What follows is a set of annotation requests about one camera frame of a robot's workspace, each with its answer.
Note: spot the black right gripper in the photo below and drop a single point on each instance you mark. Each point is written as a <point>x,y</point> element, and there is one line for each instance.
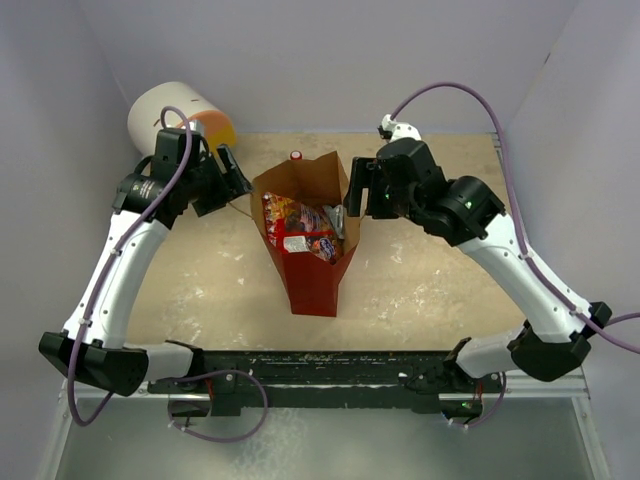
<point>361,178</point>

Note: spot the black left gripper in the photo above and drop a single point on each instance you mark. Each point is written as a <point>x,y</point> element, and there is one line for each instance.
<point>220,198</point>

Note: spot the silver foil snack packet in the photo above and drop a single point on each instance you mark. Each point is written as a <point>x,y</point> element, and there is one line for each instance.
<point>336,215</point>

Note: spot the red paper bag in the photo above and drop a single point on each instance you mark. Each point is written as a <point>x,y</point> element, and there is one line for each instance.
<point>312,285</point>

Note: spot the red candy bag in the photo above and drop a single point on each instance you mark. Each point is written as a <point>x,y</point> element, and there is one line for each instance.
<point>294,227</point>

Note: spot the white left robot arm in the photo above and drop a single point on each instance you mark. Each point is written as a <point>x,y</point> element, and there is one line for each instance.
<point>183,172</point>

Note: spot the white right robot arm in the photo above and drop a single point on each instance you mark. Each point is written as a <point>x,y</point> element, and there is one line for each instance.
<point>468,215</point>

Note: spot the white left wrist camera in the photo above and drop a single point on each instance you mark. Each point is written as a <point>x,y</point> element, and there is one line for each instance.
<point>196,126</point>

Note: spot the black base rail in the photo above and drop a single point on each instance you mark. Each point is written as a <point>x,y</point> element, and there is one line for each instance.
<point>425,382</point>

